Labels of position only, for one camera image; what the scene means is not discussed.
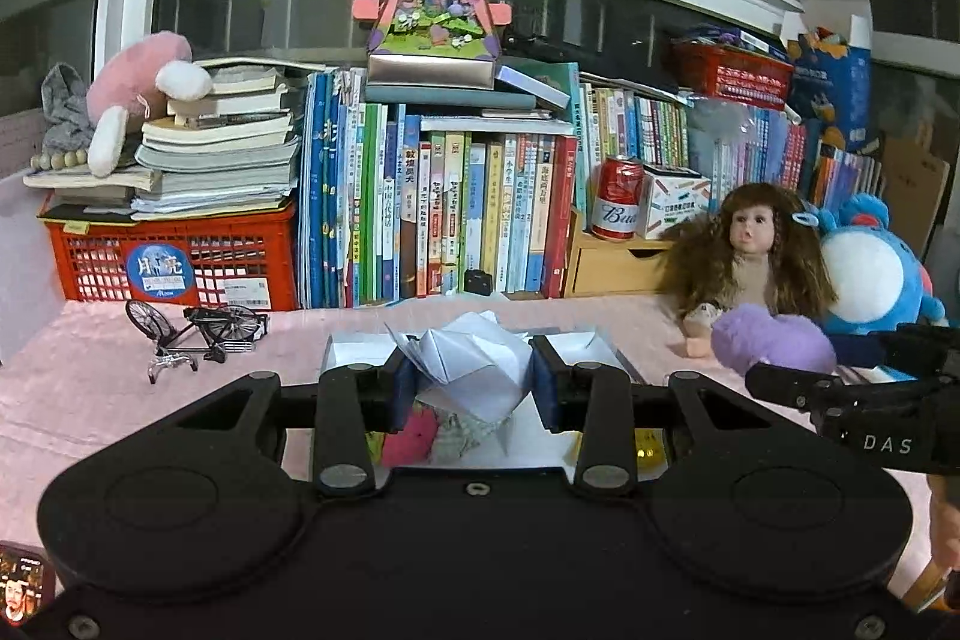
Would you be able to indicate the small black box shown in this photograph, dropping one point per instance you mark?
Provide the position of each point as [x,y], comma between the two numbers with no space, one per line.
[478,281]

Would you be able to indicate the pink tablecloth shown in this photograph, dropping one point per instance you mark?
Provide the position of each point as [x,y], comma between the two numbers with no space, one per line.
[90,400]

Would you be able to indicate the silver flat box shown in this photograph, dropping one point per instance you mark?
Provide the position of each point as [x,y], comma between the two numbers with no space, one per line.
[427,72]

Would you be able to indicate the gold sequined star pillow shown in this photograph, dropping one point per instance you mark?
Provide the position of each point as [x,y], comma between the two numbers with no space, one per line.
[649,452]

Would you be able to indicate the row of small upright books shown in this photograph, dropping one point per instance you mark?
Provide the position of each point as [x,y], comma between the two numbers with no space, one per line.
[772,153]

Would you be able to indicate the brown-haired doll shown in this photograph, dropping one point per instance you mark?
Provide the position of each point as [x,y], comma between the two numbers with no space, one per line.
[750,250]

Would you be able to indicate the black miniature bicycle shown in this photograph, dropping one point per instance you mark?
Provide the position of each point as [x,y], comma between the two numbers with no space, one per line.
[217,325]

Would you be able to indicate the red plastic basket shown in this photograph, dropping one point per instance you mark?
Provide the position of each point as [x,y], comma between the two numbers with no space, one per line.
[735,74]

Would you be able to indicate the brown cardboard sheet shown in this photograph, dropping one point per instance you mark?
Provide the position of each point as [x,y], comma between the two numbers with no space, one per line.
[911,197]

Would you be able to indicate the green striped cloth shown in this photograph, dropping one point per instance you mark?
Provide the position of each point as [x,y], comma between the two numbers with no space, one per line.
[457,437]

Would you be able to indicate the stack of worn books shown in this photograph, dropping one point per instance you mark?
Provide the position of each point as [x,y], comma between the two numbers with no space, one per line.
[217,160]

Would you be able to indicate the small white printed carton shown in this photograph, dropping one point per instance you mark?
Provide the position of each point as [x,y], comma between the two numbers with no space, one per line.
[675,201]

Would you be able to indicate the smartphone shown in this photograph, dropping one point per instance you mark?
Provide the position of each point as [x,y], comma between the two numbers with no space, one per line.
[26,580]

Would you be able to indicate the clear plastic bag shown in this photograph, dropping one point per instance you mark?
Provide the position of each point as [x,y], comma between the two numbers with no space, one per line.
[716,130]

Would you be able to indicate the white paper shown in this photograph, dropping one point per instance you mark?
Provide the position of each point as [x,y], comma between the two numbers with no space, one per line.
[465,370]

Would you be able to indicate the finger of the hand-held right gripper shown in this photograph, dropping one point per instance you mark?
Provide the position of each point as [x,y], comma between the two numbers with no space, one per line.
[787,389]
[926,351]

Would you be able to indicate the red plastic crate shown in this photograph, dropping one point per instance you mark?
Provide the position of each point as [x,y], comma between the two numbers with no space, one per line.
[97,257]

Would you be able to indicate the pink plush rabbit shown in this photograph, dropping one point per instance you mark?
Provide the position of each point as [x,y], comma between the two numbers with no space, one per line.
[127,78]

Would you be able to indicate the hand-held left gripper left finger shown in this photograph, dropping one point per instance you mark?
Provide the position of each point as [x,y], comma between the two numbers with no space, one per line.
[401,385]

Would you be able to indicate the wooden drawer box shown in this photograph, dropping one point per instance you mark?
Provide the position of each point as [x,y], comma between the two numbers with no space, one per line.
[607,269]

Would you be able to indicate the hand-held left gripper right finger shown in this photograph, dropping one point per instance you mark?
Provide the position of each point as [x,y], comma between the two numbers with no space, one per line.
[544,385]

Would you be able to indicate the white shallow box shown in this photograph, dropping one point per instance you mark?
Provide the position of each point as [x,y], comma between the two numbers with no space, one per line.
[592,347]

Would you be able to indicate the person's right hand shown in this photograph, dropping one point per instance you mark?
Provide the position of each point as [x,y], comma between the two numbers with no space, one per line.
[946,520]

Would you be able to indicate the dark grey flat book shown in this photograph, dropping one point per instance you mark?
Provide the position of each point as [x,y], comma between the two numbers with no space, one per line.
[450,97]

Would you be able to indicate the grey cloth toy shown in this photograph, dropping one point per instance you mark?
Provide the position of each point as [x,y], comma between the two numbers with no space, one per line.
[64,108]

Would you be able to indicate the row of large upright books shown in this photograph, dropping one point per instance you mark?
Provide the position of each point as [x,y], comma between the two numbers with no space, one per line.
[450,212]

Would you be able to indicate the blue cardboard box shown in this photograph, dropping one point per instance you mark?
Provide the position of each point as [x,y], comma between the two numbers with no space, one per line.
[832,85]

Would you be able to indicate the teal book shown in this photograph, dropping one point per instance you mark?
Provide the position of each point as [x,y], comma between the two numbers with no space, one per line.
[536,81]

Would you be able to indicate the white flat book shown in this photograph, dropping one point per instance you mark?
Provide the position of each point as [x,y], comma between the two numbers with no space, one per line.
[495,124]

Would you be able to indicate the purple plush heart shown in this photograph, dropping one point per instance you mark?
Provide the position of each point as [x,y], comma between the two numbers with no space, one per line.
[772,340]

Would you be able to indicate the blue and white plush toy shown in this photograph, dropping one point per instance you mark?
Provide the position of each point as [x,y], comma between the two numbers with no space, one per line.
[862,280]

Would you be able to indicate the red drink can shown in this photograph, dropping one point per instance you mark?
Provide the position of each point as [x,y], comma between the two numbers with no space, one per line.
[617,197]

